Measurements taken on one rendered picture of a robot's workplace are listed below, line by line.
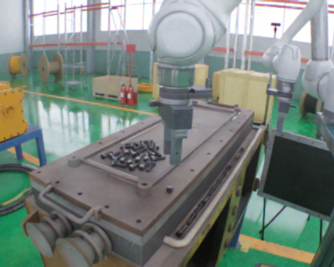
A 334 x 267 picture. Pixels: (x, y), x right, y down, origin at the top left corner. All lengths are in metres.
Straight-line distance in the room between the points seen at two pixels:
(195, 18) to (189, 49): 0.05
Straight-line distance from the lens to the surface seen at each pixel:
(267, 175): 2.01
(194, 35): 0.38
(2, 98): 3.23
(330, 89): 1.32
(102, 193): 0.74
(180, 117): 0.58
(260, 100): 5.83
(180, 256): 0.73
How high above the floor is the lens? 1.77
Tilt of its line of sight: 21 degrees down
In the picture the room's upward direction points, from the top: 2 degrees clockwise
